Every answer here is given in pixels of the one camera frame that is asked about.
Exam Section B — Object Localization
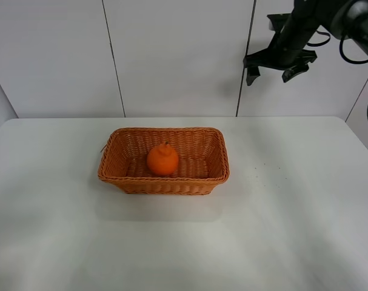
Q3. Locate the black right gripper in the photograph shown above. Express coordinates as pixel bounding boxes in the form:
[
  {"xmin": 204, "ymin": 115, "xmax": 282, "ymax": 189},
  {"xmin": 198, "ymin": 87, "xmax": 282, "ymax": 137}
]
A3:
[{"xmin": 244, "ymin": 1, "xmax": 318, "ymax": 86}]

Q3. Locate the orange fruit with stem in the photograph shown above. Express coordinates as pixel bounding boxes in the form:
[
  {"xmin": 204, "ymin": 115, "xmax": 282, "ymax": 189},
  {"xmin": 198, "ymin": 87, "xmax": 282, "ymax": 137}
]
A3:
[{"xmin": 147, "ymin": 142, "xmax": 179, "ymax": 176}]

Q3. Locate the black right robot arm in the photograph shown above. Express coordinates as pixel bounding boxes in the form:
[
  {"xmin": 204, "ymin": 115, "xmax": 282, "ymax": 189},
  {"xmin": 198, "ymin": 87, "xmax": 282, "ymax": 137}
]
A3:
[{"xmin": 243, "ymin": 1, "xmax": 368, "ymax": 85}]

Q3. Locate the orange wicker basket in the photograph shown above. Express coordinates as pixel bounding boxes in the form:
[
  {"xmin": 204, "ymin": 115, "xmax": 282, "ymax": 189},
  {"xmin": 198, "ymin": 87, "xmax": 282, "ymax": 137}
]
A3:
[{"xmin": 98, "ymin": 127, "xmax": 230, "ymax": 195}]

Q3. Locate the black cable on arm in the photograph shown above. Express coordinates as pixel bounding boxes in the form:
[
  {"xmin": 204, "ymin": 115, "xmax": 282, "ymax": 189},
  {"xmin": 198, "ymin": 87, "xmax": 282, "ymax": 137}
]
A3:
[{"xmin": 305, "ymin": 28, "xmax": 368, "ymax": 65}]

